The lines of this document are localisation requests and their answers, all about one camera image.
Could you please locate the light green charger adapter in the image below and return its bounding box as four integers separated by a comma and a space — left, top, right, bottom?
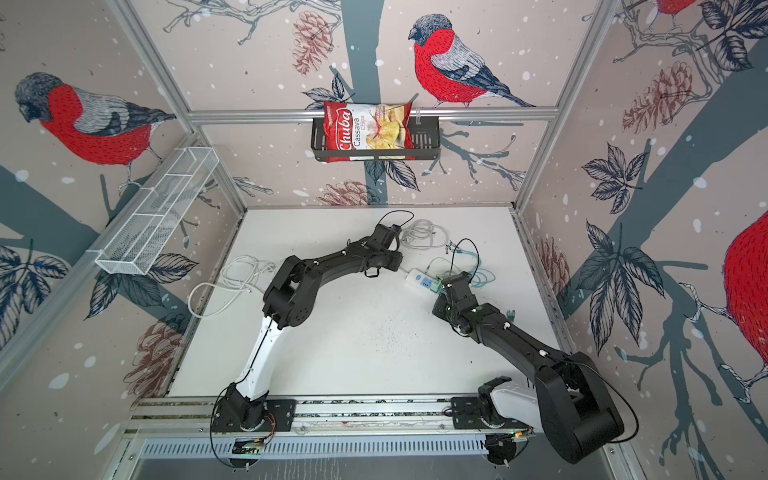
430, 278, 443, 293

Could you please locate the white power strip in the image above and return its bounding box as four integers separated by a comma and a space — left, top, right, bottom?
405, 269, 435, 293

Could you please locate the green teal cable tangle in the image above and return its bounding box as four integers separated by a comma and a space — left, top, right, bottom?
427, 242, 517, 322

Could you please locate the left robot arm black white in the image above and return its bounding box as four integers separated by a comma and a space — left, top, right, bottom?
212, 223, 403, 432

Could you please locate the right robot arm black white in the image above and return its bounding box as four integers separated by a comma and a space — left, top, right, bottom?
432, 274, 624, 464

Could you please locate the red cassava chips bag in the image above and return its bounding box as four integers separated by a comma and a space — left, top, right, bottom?
323, 102, 413, 163

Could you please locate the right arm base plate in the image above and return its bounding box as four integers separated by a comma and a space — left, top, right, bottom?
442, 396, 532, 431

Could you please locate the black wall basket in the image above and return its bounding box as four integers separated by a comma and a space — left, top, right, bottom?
310, 117, 441, 163

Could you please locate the purple strip white cable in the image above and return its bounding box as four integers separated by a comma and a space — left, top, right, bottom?
187, 254, 283, 319

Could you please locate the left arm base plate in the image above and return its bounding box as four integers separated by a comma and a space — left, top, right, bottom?
210, 397, 297, 433

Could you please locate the white wire mesh shelf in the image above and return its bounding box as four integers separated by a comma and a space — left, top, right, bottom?
95, 146, 219, 275

